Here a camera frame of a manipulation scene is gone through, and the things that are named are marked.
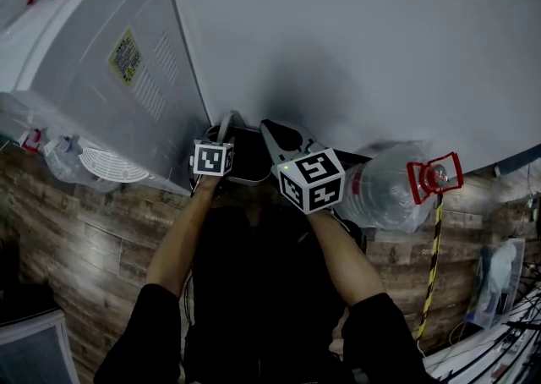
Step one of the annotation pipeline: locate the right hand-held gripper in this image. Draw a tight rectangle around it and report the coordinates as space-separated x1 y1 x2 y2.
259 118 347 216

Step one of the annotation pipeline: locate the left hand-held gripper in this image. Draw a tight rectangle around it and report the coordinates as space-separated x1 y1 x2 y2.
187 112 236 180

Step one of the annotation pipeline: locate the black bin with white rim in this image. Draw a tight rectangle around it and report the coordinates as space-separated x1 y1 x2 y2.
208 111 272 185

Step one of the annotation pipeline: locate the person's left forearm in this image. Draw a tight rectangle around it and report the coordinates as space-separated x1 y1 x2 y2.
144 176 221 299

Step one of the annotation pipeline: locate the person's right forearm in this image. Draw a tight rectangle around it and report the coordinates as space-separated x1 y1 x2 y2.
305 208 386 319

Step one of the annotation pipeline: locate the white water dispenser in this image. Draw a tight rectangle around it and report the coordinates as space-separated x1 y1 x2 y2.
0 0 213 198

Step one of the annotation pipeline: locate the person's black clothing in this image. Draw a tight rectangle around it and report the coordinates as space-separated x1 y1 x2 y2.
92 194 432 384

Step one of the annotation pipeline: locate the clear bag trash bin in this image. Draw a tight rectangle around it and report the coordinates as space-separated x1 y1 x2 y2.
466 238 527 330

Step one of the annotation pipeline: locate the white framed ribbed glass partition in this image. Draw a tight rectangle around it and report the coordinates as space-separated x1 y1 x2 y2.
0 309 80 384

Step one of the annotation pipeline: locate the white workbench with black rails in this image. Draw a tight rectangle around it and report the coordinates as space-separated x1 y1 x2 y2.
421 288 541 384

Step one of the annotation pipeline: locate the clear jug red handle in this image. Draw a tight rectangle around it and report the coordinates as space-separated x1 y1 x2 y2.
332 140 466 235
18 125 124 194

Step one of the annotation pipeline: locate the yellow black striped cable cover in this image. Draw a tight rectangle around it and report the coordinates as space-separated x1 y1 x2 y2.
415 193 445 342

